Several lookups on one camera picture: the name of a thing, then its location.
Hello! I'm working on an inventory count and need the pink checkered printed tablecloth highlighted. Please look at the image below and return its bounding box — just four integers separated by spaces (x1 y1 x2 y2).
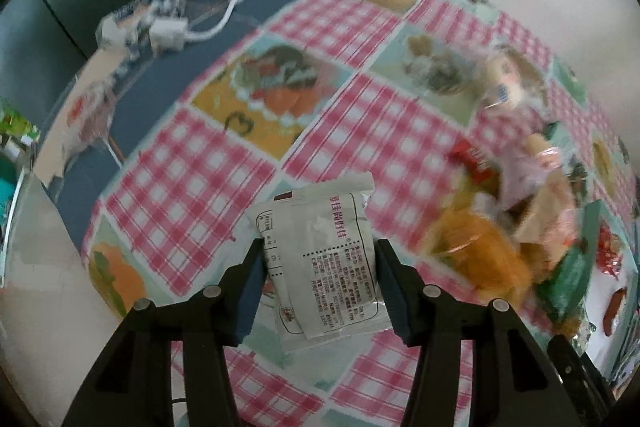
82 0 640 427

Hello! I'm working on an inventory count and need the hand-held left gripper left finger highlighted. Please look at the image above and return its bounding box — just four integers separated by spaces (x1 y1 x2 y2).
60 237 266 427

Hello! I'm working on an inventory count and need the blue white crumpled wrapper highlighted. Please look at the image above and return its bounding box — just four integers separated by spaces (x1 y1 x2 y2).
95 0 188 58

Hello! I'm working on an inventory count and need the red sausage stick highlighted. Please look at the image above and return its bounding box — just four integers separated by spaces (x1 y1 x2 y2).
602 287 629 338

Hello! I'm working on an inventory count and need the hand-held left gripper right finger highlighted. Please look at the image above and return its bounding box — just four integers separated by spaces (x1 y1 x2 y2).
375 238 568 427

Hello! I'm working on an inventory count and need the tan snack packet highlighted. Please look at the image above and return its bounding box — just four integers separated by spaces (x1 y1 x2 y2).
515 184 581 258

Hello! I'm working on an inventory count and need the white power adapter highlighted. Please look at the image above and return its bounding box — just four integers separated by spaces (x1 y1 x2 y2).
149 18 190 54

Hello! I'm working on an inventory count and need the pale pink snack packet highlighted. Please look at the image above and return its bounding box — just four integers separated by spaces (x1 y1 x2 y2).
500 117 576 212

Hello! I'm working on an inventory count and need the blue lined table cloth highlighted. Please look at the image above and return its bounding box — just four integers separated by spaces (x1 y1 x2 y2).
47 0 371 258

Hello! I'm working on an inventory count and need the green snack packet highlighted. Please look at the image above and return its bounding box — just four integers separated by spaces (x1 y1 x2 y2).
537 199 609 333

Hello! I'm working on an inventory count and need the green printed box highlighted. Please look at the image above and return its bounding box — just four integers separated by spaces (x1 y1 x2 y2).
0 101 41 148

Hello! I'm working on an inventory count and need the clear pink snack packet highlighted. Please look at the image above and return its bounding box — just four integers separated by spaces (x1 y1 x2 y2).
62 72 119 158

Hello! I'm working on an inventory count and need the round bread in clear packet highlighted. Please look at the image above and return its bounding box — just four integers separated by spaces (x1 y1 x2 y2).
480 47 547 112

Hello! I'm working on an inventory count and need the white snack packet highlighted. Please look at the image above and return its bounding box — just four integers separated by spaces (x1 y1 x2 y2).
247 172 393 353

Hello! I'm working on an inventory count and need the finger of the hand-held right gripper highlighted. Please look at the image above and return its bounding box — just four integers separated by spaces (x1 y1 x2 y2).
547 336 617 427

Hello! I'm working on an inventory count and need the orange snack packet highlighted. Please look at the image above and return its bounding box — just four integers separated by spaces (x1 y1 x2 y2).
425 187 534 303

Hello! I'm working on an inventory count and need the red printed snack packet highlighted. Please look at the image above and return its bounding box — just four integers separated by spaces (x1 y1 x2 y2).
595 222 632 279

